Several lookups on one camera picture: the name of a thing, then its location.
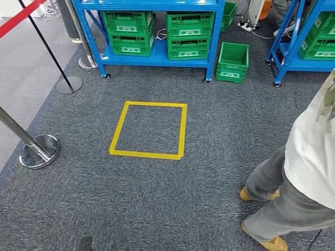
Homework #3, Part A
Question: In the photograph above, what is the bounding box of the blue metal shelf rack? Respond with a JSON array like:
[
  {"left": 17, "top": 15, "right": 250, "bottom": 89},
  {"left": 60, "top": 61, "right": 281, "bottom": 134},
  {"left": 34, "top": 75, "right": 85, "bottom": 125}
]
[
  {"left": 72, "top": 0, "right": 226, "bottom": 85},
  {"left": 265, "top": 0, "right": 335, "bottom": 88}
]

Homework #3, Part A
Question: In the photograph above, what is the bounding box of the yellow floor tape square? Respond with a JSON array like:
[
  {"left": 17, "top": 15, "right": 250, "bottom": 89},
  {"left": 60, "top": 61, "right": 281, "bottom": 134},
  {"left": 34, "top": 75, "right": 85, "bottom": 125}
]
[{"left": 108, "top": 100, "right": 188, "bottom": 161}]

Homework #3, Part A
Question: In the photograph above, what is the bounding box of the white power strip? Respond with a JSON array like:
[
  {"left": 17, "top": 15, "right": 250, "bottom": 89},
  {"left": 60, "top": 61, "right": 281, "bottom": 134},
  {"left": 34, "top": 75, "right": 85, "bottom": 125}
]
[{"left": 237, "top": 20, "right": 253, "bottom": 33}]

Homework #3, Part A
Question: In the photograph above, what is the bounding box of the pale grey cabinet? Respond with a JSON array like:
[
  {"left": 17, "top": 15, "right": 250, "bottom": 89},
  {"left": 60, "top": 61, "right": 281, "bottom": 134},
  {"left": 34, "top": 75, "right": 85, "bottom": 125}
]
[{"left": 248, "top": 0, "right": 265, "bottom": 26}]

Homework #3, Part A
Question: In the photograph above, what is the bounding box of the person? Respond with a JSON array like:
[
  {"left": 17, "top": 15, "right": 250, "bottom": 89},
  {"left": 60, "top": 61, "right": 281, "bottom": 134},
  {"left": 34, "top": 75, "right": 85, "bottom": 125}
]
[
  {"left": 239, "top": 69, "right": 335, "bottom": 251},
  {"left": 57, "top": 0, "right": 83, "bottom": 44},
  {"left": 271, "top": 0, "right": 297, "bottom": 38}
]

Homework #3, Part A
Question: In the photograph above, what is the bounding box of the orange object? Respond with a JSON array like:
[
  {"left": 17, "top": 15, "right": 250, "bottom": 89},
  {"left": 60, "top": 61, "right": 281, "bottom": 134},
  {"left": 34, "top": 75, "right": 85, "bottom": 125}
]
[{"left": 259, "top": 0, "right": 274, "bottom": 20}]

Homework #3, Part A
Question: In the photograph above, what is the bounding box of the black stool chrome base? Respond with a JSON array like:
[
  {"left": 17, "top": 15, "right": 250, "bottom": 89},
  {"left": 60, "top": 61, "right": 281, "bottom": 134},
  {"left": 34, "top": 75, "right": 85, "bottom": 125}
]
[{"left": 44, "top": 0, "right": 61, "bottom": 21}]

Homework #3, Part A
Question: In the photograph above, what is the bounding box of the red barrier belt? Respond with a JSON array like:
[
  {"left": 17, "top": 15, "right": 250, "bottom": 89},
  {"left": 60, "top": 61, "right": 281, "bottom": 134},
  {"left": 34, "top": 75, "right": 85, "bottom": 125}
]
[{"left": 0, "top": 0, "right": 48, "bottom": 39}]

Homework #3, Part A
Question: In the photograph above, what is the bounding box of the chrome stanchion post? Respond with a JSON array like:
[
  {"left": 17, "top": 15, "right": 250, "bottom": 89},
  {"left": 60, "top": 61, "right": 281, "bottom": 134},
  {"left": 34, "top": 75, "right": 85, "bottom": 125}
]
[{"left": 0, "top": 105, "right": 60, "bottom": 170}]

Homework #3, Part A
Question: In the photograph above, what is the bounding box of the black floor cable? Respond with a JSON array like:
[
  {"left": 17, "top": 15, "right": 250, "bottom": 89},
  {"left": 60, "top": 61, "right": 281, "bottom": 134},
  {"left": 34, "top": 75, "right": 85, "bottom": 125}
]
[{"left": 306, "top": 229, "right": 323, "bottom": 251}]

